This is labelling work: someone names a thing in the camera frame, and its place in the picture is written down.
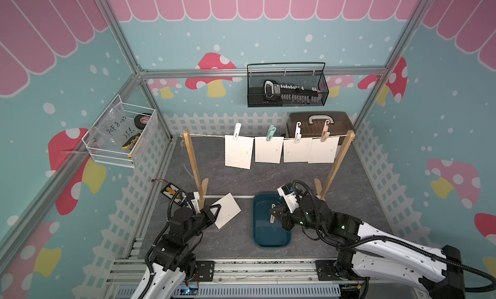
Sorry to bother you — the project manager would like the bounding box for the black tape roll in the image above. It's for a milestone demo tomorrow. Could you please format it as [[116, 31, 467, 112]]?
[[134, 113, 151, 130]]

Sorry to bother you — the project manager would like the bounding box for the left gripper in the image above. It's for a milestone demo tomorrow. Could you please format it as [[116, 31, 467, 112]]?
[[183, 204, 221, 243]]

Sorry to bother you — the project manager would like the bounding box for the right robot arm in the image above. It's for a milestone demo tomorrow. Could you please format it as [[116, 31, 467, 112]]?
[[271, 180, 495, 298]]

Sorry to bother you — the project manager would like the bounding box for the black socket tool set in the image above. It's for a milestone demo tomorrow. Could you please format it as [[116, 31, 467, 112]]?
[[262, 80, 322, 104]]

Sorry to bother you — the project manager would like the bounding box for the white wire wall basket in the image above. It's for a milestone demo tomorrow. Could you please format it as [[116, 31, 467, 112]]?
[[82, 96, 158, 168]]

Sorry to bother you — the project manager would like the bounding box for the wooden drying rack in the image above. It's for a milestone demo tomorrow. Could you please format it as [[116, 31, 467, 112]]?
[[181, 129, 355, 209]]

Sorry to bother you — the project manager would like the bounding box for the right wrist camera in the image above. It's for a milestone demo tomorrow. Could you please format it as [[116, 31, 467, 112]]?
[[277, 183, 299, 213]]

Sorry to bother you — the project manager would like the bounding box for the brown lid storage box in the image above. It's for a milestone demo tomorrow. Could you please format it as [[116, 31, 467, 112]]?
[[286, 111, 355, 138]]

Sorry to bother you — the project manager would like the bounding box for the clear plastic bag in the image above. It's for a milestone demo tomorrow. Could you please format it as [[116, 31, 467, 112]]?
[[97, 105, 140, 146]]

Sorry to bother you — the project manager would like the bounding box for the green clothespin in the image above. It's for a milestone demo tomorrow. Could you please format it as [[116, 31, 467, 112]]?
[[266, 125, 276, 141]]

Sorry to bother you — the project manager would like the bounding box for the white clothespin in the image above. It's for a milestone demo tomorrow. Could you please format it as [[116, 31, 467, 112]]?
[[232, 123, 242, 140], [294, 122, 302, 144]]

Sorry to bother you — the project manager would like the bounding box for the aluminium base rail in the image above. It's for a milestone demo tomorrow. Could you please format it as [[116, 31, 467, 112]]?
[[104, 257, 423, 299]]

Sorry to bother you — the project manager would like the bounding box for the yellow black utility knife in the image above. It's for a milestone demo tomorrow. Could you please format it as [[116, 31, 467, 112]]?
[[122, 133, 141, 150]]

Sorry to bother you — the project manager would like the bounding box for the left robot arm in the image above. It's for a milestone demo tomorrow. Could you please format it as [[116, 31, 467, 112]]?
[[132, 189, 222, 298]]

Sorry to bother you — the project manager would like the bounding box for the white postcard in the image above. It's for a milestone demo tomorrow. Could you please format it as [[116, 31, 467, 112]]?
[[283, 138, 312, 163], [224, 135, 254, 170], [254, 137, 284, 164], [308, 137, 340, 163], [213, 193, 241, 229]]

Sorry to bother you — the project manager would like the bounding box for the black yellow small device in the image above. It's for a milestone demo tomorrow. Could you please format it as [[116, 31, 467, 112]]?
[[160, 183, 182, 203]]

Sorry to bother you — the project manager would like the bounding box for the black mesh wall basket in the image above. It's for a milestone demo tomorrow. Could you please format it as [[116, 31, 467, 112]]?
[[246, 62, 329, 107]]

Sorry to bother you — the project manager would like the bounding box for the teal plastic tray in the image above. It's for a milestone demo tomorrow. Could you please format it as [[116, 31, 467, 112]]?
[[253, 193, 292, 248]]

